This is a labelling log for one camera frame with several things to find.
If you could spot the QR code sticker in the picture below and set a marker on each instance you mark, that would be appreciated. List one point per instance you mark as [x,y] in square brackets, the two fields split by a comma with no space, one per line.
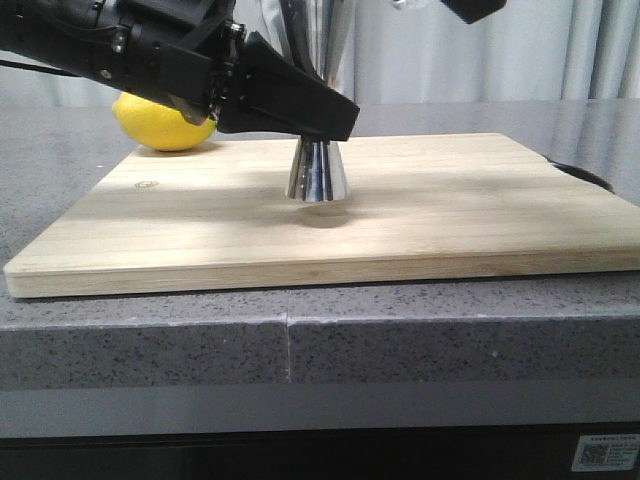
[606,453]

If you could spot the wooden cutting board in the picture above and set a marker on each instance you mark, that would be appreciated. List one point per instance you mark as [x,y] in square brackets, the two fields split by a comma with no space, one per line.
[420,207]

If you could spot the yellow lemon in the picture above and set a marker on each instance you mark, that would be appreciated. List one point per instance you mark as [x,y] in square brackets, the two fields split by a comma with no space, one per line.
[158,127]

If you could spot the steel double jigger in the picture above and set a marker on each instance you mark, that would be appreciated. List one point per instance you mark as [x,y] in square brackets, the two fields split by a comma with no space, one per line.
[316,32]

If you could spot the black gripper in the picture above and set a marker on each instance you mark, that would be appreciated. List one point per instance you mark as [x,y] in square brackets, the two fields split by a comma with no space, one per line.
[164,51]

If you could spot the grey curtain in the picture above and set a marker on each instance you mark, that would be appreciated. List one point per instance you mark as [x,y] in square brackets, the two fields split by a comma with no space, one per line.
[529,50]

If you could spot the clear glass beaker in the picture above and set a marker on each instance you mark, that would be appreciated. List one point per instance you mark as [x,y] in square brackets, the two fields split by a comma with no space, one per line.
[409,5]

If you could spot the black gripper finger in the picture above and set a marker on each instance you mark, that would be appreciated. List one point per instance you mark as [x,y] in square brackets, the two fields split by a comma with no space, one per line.
[472,11]
[267,94]

